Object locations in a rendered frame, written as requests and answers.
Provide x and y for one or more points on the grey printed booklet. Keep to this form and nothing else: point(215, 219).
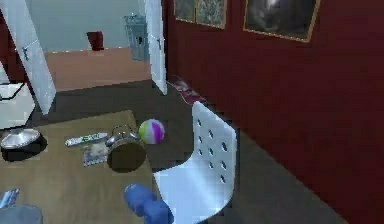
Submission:
point(95, 154)

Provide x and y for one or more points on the gold framed grey painting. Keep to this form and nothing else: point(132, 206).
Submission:
point(184, 9)
point(210, 12)

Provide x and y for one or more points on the silver bowl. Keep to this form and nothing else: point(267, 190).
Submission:
point(20, 138)

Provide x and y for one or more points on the blue dumbbell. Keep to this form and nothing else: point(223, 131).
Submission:
point(148, 204)

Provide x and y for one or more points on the grey remote control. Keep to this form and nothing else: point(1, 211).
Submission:
point(86, 138)

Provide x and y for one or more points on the blue striped book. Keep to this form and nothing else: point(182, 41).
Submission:
point(8, 197)

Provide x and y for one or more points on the striped beach ball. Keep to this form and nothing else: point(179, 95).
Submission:
point(151, 131)

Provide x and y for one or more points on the white room door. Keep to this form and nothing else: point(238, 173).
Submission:
point(157, 43)
point(31, 53)

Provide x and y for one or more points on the dark red stool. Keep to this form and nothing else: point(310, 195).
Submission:
point(96, 40)

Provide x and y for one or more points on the gold framed dark painting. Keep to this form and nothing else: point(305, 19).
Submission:
point(281, 16)

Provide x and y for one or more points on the grey rounded object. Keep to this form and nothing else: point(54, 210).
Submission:
point(20, 215)

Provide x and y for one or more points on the white perforated chair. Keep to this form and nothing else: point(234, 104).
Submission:
point(196, 186)

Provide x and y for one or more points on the red patterned floor cloth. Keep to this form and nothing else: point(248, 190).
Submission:
point(185, 90)

